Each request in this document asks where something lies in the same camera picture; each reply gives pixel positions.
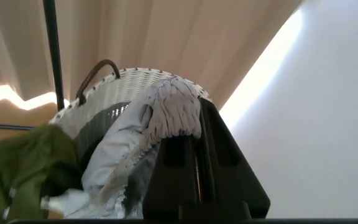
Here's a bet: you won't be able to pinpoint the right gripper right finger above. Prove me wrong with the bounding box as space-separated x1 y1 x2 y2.
197 97 272 220

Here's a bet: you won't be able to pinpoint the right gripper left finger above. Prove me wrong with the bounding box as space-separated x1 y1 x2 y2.
143 134 202 220

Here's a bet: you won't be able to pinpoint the pale grey shorts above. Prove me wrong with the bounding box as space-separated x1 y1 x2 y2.
42 76 203 220

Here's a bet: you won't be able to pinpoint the green shirt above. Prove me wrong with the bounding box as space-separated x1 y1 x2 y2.
0 124 84 224

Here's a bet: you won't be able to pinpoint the white laundry basket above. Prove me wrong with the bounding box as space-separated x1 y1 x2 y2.
48 58 213 175

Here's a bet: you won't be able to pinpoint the black clothes rack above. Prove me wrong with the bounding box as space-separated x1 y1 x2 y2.
0 0 65 131

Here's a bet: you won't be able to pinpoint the beige curtain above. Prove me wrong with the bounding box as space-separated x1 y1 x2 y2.
0 0 305 110

